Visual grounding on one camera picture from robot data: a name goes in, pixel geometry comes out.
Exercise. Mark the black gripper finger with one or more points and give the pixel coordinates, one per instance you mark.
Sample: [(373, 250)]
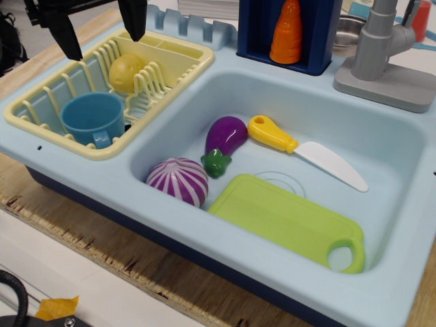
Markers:
[(134, 13), (63, 33)]

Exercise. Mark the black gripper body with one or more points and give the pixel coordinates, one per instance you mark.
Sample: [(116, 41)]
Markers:
[(38, 11)]

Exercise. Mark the yellow dish drying rack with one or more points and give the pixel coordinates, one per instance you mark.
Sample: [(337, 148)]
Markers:
[(170, 66)]

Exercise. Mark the blue plastic cup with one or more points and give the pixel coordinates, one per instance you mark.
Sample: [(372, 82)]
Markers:
[(94, 118)]

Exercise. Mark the light blue toy sink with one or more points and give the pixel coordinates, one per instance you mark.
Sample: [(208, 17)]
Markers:
[(393, 150)]

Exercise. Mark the red plastic cup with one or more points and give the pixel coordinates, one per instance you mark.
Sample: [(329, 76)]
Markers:
[(421, 19)]

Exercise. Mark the yellow toy potato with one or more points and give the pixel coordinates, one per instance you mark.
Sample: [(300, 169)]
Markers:
[(122, 72)]

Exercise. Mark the light blue plate holder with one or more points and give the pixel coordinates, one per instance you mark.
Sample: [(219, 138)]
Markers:
[(215, 35)]

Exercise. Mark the purple toy eggplant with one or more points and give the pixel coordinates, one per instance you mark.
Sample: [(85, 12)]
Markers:
[(224, 137)]

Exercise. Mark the orange toy carrot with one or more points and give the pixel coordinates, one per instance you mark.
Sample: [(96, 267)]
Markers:
[(286, 46)]

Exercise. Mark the purple striped toy onion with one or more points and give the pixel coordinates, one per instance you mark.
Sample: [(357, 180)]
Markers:
[(181, 178)]

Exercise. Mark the dark blue utensil holder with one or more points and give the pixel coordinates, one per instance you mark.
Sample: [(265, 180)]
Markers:
[(320, 18)]

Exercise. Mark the metal bowl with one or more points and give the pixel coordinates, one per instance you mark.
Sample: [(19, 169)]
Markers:
[(348, 31)]

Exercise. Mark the green cutting board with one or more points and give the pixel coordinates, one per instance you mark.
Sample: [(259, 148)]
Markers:
[(290, 221)]

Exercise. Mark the grey toy faucet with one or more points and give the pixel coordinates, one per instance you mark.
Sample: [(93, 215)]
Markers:
[(369, 75)]

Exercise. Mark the yellow tape piece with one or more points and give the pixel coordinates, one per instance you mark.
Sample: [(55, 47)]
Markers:
[(52, 309)]

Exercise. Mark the yellow handled toy knife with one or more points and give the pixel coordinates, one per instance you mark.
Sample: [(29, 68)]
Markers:
[(264, 130)]

